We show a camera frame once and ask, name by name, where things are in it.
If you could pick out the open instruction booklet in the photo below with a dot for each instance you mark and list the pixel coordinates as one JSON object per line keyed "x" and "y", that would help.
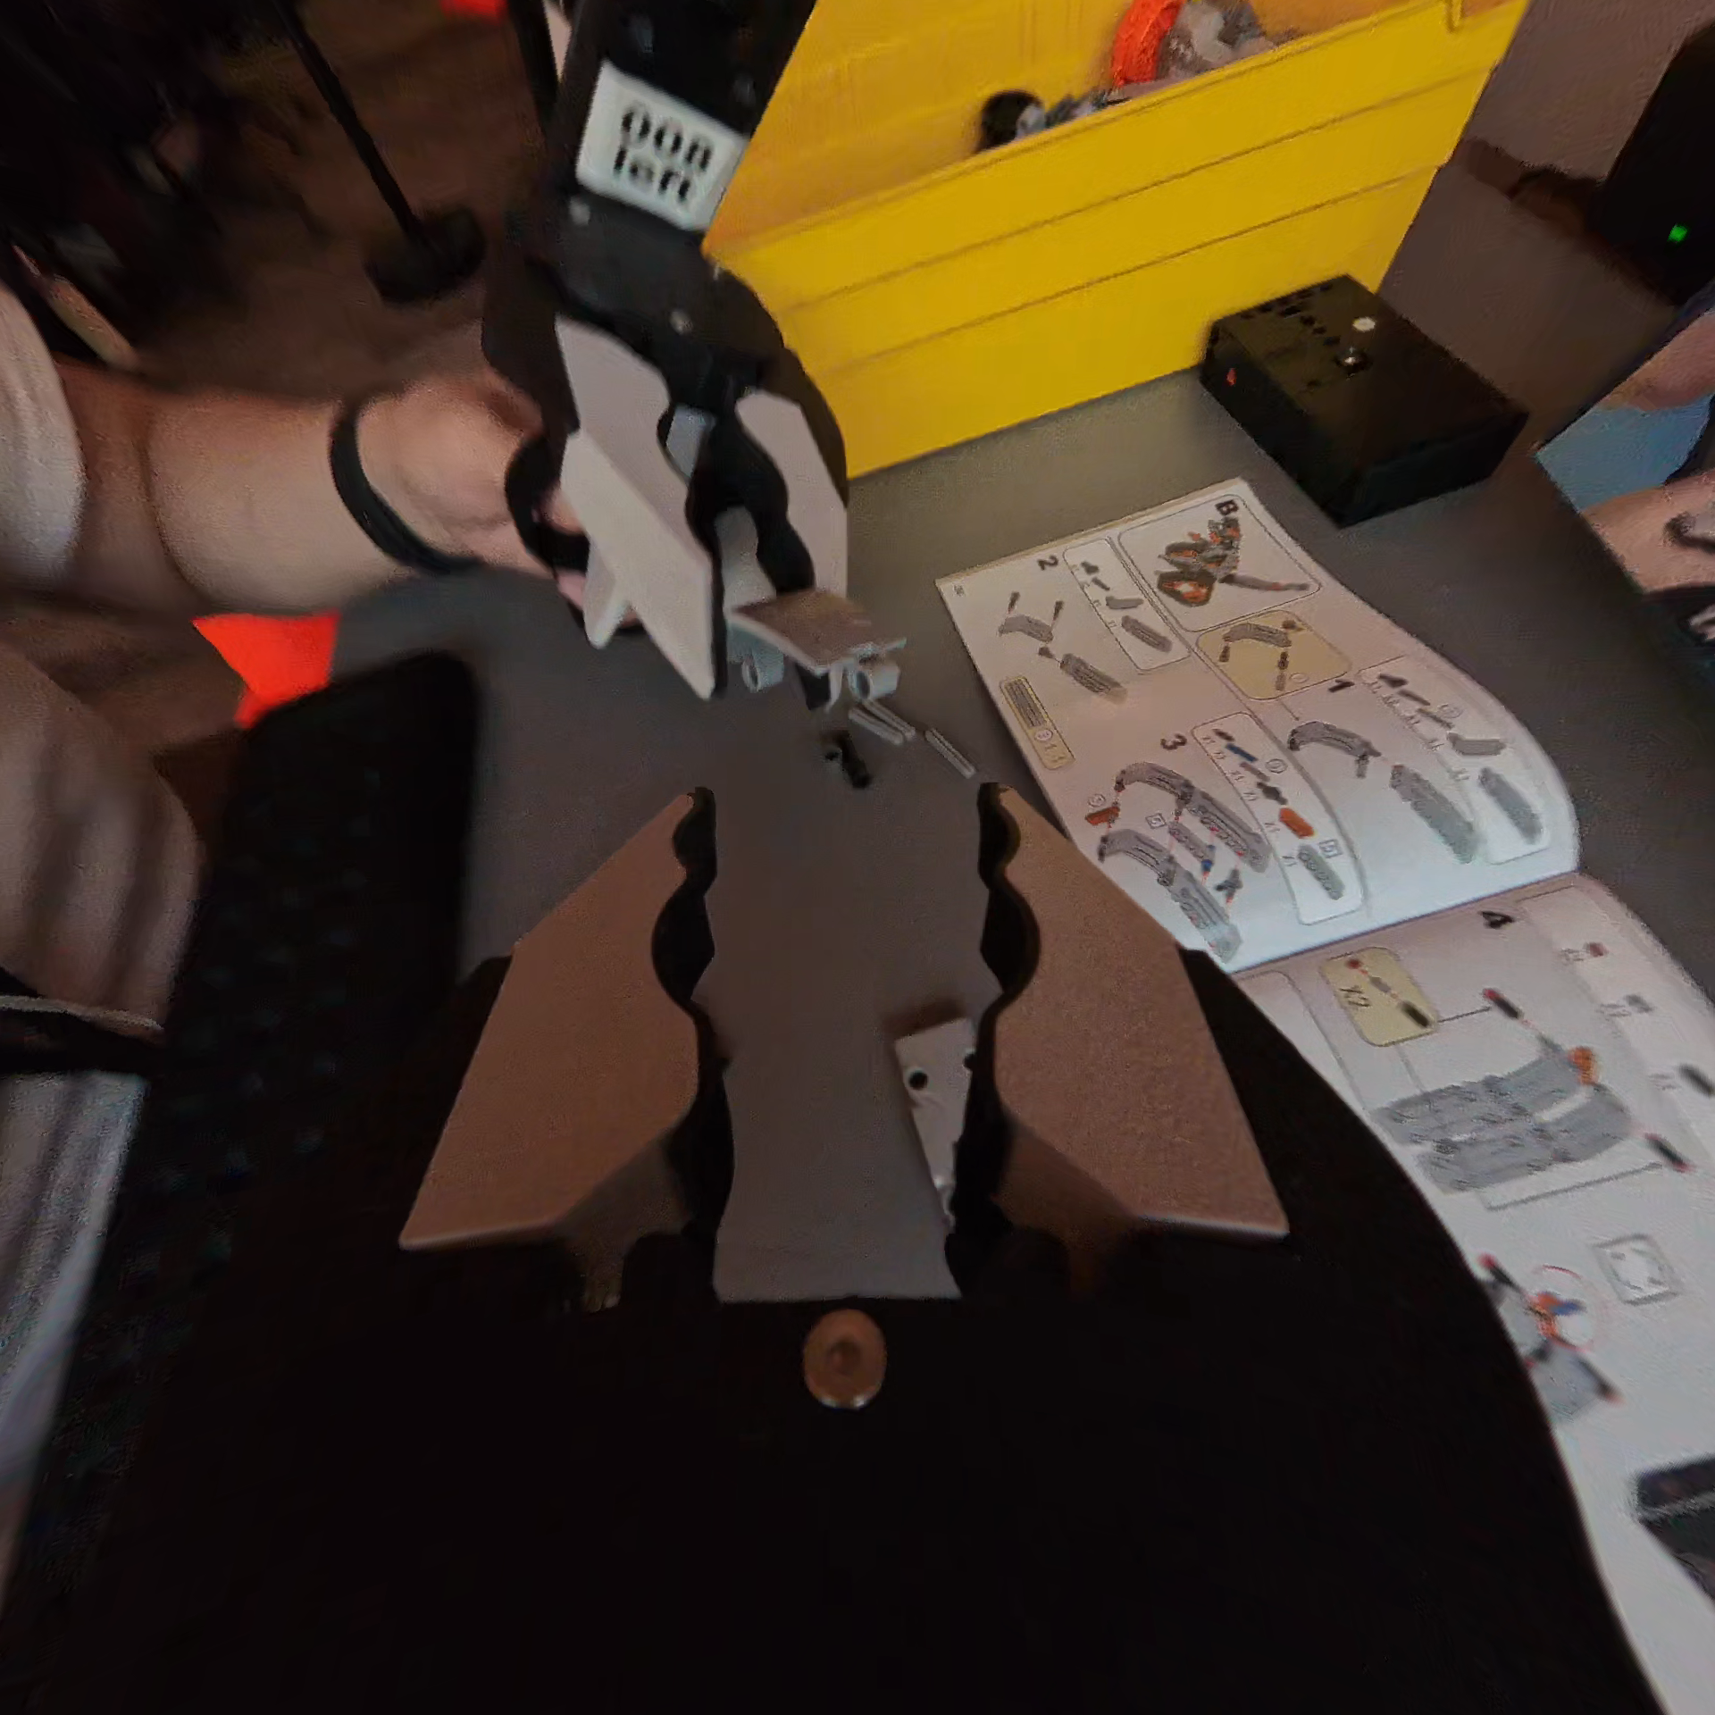
{"x": 1340, "y": 805}

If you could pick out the grey panel with holes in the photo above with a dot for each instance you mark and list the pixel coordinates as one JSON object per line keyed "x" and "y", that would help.
{"x": 932, "y": 1072}

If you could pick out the yellow plastic bin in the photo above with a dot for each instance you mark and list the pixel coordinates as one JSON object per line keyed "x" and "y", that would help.
{"x": 1072, "y": 267}

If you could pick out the person's left hand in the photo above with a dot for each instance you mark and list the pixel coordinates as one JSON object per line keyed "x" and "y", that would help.
{"x": 442, "y": 468}

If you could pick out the orange object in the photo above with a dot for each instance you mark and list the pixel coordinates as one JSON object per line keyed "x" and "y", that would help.
{"x": 274, "y": 656}

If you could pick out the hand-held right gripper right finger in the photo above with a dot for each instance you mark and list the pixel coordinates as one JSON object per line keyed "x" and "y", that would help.
{"x": 1126, "y": 1072}

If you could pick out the black tripod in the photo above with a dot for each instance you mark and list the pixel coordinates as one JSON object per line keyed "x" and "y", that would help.
{"x": 430, "y": 261}

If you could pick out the grey desk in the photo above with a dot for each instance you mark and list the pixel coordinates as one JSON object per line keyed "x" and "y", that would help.
{"x": 831, "y": 937}

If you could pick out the small black pin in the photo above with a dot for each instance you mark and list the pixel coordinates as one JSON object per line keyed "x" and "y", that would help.
{"x": 849, "y": 759}

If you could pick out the small grey axle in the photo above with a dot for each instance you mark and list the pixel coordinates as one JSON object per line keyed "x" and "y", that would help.
{"x": 949, "y": 753}
{"x": 884, "y": 723}

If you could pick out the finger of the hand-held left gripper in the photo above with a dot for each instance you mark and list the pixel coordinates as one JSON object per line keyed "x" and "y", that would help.
{"x": 812, "y": 482}
{"x": 629, "y": 509}

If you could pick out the person's white shirt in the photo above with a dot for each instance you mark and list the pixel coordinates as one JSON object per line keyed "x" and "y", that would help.
{"x": 81, "y": 832}

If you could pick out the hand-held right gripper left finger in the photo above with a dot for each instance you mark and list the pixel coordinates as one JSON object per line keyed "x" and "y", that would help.
{"x": 562, "y": 1072}

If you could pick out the grey panel part with tab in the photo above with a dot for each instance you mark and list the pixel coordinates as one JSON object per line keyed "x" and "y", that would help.
{"x": 806, "y": 623}

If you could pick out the pile of building parts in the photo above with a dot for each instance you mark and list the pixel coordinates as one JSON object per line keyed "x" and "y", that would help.
{"x": 1152, "y": 40}

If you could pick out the person's left forearm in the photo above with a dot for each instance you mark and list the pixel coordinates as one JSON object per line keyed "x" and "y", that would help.
{"x": 228, "y": 496}

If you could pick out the black wristband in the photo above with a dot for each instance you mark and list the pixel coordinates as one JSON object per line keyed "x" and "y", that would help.
{"x": 352, "y": 496}

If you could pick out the black electronic brick block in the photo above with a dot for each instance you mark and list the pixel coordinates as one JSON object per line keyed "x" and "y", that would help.
{"x": 1367, "y": 402}

